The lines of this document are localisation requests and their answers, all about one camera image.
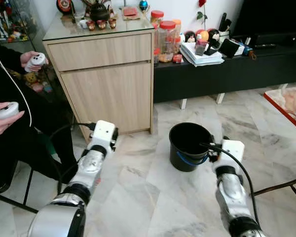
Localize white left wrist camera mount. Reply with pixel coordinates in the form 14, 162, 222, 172
86, 120, 118, 152

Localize holder with black tools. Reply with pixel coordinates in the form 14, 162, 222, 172
218, 12, 233, 38

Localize marble coffee table red edge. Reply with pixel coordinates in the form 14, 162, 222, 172
263, 84, 296, 135

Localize stack of white papers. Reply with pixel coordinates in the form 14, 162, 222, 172
180, 41, 225, 67

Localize person's left hand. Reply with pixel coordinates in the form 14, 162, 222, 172
20, 50, 40, 68

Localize black square box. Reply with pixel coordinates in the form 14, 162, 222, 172
219, 38, 240, 58

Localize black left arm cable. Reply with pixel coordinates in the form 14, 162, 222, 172
48, 122, 97, 188

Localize red rose stem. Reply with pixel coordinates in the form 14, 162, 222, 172
196, 0, 208, 26

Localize red square coaster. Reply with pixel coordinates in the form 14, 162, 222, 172
122, 7, 139, 20

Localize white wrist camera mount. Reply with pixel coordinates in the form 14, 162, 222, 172
86, 120, 118, 152
220, 140, 246, 166

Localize dark teapot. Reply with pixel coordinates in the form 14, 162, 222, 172
88, 1, 112, 22

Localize person's right hand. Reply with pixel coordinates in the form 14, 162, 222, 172
0, 102, 26, 135

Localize round red black ornament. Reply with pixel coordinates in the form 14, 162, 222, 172
56, 0, 74, 13

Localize light wooden cabinet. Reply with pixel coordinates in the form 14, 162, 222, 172
42, 14, 156, 142

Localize clear jar orange lid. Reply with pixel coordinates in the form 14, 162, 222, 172
171, 18, 183, 53

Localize brown bear toy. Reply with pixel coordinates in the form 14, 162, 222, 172
24, 71, 45, 93

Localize black metal chair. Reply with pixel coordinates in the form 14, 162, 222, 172
0, 167, 41, 214

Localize black TV console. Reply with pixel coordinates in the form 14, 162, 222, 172
153, 41, 296, 105

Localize black and white doll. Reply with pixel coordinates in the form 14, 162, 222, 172
207, 28, 221, 45

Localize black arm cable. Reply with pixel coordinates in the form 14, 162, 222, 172
48, 122, 97, 188
199, 142, 260, 224

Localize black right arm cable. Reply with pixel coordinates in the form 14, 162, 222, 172
199, 142, 260, 224

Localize person in black clothes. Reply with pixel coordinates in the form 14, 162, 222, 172
0, 39, 80, 194

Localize black metal leg frame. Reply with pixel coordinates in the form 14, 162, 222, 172
253, 175, 296, 207

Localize black television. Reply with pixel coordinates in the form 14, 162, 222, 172
230, 0, 296, 38

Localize glass display cabinet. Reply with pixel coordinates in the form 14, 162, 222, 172
0, 0, 46, 53

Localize small clear jar red lid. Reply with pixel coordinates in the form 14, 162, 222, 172
150, 9, 165, 31

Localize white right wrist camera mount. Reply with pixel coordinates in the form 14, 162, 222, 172
220, 140, 246, 166

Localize black plastic bucket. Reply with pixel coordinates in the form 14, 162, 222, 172
169, 122, 214, 172

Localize large clear jar red lid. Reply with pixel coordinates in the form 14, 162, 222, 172
157, 20, 178, 63

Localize white handheld controller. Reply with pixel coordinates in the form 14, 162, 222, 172
25, 52, 47, 74
0, 101, 21, 120

